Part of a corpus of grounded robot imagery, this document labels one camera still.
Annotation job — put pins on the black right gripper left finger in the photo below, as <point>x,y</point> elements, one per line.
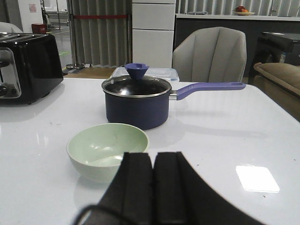
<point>130,192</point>

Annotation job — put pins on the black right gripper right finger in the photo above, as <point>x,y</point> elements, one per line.
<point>184,198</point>

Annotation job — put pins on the light green bowl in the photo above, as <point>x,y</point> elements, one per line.
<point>96,152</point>

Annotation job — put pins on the dark blue saucepan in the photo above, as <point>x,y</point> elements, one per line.
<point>151,112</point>

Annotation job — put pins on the glass lid with blue knob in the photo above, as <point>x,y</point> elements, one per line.
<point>136,84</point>

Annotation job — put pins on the clear plastic container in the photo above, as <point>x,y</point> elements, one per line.
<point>168,74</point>

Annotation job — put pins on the beige upholstered chair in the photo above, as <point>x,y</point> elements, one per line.
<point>216,54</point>

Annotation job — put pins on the brown sofa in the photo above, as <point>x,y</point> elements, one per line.
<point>280,82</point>

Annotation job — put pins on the black chrome four-slot toaster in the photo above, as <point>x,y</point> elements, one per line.
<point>30,67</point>

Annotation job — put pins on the white cabinet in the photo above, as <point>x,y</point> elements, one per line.
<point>153,32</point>

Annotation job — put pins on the red barrier tape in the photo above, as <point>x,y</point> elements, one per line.
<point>100,16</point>

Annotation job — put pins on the dark kitchen counter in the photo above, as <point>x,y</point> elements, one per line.
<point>252,26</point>

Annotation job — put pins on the red box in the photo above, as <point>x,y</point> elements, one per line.
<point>39,28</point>

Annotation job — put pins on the fruit plate on counter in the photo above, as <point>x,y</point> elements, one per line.
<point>242,11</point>

